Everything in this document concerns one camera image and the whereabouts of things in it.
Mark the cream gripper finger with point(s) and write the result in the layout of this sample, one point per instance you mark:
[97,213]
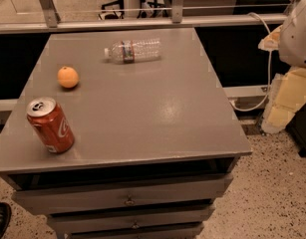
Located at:
[287,96]

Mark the orange fruit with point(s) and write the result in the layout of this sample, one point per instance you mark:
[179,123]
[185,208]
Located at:
[67,77]

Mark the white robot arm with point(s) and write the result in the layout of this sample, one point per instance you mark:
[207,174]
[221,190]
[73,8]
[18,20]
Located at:
[289,39]

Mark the top grey drawer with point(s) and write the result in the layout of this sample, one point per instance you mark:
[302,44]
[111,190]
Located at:
[124,194]

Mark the grey drawer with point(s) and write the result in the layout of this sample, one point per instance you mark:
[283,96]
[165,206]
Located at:
[172,231]
[131,219]
[124,194]

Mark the grey drawer cabinet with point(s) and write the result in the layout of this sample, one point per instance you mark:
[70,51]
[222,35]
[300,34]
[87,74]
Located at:
[142,121]

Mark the middle grey drawer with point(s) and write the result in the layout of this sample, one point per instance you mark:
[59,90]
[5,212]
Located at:
[131,219]

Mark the clear plastic water bottle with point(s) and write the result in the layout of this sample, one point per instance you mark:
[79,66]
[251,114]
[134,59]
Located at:
[134,51]

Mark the bottom grey drawer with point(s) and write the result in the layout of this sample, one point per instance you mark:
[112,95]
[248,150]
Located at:
[172,231]

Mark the black office chair base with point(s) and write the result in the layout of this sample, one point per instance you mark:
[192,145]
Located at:
[120,3]

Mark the red soda can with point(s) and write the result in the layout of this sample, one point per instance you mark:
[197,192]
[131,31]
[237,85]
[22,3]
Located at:
[48,120]

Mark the black shoe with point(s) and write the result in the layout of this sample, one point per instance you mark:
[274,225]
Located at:
[5,216]

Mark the metal railing frame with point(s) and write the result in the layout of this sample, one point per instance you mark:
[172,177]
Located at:
[33,16]

